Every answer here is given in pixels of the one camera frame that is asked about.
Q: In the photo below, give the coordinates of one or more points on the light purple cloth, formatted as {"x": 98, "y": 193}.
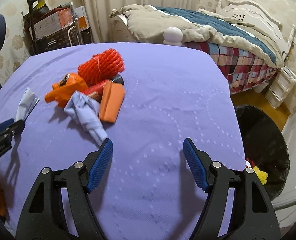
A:
{"x": 85, "y": 115}

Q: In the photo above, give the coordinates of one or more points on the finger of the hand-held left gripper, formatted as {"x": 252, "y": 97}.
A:
{"x": 15, "y": 128}
{"x": 4, "y": 125}

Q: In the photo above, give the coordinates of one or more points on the white bed headboard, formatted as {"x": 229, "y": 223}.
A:
{"x": 252, "y": 10}

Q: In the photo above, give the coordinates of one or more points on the orange carton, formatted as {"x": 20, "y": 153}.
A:
{"x": 111, "y": 102}

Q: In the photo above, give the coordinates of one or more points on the small black cap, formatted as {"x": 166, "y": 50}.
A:
{"x": 118, "y": 80}

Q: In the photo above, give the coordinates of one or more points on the red foam fruit net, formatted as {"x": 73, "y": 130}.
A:
{"x": 101, "y": 66}

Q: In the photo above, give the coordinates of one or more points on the white printed paper scrap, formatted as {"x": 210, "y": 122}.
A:
{"x": 25, "y": 103}

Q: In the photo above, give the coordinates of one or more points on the white plastic drawer unit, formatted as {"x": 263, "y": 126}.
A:
{"x": 280, "y": 87}

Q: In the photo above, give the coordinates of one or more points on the orange wrapper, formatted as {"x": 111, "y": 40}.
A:
{"x": 64, "y": 88}

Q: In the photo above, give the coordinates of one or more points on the black bagged waste bin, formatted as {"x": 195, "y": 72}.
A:
{"x": 262, "y": 135}

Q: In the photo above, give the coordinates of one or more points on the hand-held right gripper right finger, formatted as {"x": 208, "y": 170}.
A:
{"x": 195, "y": 162}

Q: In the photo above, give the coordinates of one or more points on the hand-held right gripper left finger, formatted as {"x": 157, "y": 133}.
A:
{"x": 100, "y": 163}

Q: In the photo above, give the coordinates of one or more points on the black hand trolley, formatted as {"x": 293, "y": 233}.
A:
{"x": 34, "y": 10}

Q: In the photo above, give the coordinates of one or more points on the beige pillow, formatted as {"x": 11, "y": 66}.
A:
{"x": 207, "y": 11}

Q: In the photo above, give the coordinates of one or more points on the white and orange box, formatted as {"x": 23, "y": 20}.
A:
{"x": 81, "y": 17}

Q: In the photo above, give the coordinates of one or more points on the bed with checkered blanket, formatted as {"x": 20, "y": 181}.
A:
{"x": 212, "y": 27}

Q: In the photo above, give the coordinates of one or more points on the yellow foam fruit net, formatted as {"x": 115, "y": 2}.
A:
{"x": 260, "y": 175}

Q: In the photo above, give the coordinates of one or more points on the red ridged plastic piece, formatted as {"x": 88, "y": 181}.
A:
{"x": 98, "y": 88}

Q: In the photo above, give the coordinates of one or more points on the purple tablecloth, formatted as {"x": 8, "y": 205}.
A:
{"x": 150, "y": 92}

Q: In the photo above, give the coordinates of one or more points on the white bedpost knob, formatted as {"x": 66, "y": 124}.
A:
{"x": 173, "y": 35}

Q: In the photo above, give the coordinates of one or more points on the cream curtain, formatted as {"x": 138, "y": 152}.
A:
{"x": 138, "y": 7}

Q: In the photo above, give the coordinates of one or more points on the plaid bedsheet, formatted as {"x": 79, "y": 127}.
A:
{"x": 242, "y": 62}

